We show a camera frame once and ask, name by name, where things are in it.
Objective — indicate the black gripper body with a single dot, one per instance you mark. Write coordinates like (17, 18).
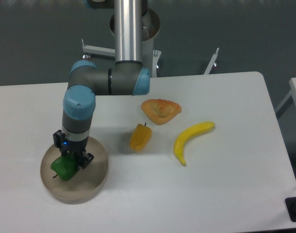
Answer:
(75, 147)

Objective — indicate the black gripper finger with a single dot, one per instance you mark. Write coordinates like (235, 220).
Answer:
(84, 159)
(58, 139)

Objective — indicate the green bell pepper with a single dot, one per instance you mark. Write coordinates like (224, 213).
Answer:
(65, 166)

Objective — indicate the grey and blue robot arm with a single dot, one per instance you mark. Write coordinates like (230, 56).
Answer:
(128, 77)

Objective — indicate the beige round plate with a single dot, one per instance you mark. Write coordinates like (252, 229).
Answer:
(85, 184)

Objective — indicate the yellow bell pepper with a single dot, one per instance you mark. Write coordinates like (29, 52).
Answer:
(140, 137)

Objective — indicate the orange triangular pastry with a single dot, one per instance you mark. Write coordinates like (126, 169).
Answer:
(160, 111)

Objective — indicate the yellow banana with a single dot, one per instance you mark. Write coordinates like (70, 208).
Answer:
(186, 135)

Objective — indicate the white side table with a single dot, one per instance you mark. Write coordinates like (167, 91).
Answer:
(289, 98)

